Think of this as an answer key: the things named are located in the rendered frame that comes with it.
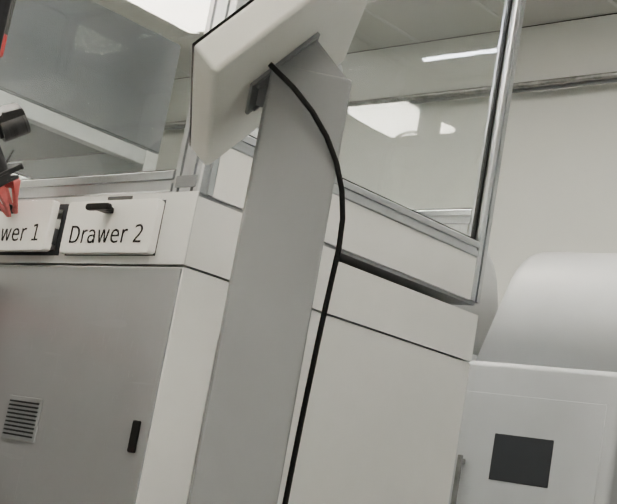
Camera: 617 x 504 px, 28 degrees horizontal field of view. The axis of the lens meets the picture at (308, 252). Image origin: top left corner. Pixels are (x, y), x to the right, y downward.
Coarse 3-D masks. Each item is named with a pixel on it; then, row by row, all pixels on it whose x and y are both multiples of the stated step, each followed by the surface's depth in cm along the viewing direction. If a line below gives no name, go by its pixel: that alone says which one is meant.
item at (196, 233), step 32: (160, 192) 246; (192, 192) 240; (64, 224) 265; (160, 224) 244; (192, 224) 238; (224, 224) 244; (0, 256) 279; (32, 256) 270; (64, 256) 262; (96, 256) 255; (128, 256) 248; (160, 256) 241; (192, 256) 238; (224, 256) 244; (320, 288) 264; (352, 288) 271; (384, 288) 279; (352, 320) 271; (384, 320) 279; (416, 320) 287; (448, 320) 296; (448, 352) 296
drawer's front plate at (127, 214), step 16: (80, 208) 260; (128, 208) 249; (144, 208) 245; (160, 208) 244; (80, 224) 258; (96, 224) 255; (112, 224) 251; (128, 224) 248; (144, 224) 244; (64, 240) 261; (80, 240) 257; (96, 240) 253; (128, 240) 246; (144, 240) 243
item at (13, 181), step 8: (0, 176) 263; (8, 176) 264; (16, 176) 266; (0, 184) 263; (8, 184) 267; (16, 184) 266; (8, 192) 270; (16, 192) 267; (8, 200) 269; (16, 200) 268; (16, 208) 268
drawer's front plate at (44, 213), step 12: (24, 204) 270; (36, 204) 267; (48, 204) 264; (0, 216) 276; (12, 216) 272; (24, 216) 269; (36, 216) 266; (48, 216) 263; (0, 228) 274; (12, 228) 271; (24, 228) 268; (48, 228) 262; (0, 240) 273; (12, 240) 270; (24, 240) 267; (36, 240) 264; (48, 240) 262
